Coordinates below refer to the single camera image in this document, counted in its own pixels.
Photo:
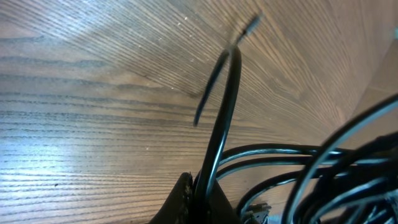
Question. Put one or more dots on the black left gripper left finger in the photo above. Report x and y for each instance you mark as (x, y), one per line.
(175, 209)

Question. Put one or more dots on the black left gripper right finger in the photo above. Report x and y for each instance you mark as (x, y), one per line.
(220, 210)

